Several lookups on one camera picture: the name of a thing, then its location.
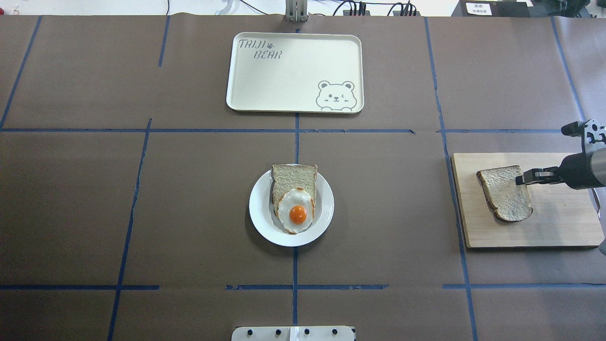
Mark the bread slice on plate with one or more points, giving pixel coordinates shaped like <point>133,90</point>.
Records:
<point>288,176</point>

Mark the black box with label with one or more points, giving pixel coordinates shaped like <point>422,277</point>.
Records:
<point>491,8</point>

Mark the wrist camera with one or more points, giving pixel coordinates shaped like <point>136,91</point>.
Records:
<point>591,132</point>

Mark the fried egg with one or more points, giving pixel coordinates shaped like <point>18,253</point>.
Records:
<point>296,210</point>

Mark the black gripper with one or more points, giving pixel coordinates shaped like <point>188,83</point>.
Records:
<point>576,170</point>

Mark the white round plate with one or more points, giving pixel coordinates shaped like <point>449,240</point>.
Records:
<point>264,219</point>

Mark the white pedestal column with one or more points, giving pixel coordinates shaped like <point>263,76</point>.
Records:
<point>294,333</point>

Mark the cream bear tray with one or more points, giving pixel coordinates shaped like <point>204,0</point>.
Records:
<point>296,72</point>

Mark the aluminium frame post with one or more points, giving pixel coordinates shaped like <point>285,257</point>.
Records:
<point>296,11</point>

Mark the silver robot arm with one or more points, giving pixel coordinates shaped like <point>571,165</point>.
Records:
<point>597,161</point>

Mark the brown bread slice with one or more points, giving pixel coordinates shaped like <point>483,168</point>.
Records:
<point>508,202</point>

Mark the wooden cutting board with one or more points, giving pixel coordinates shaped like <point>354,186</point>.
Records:
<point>562,216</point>

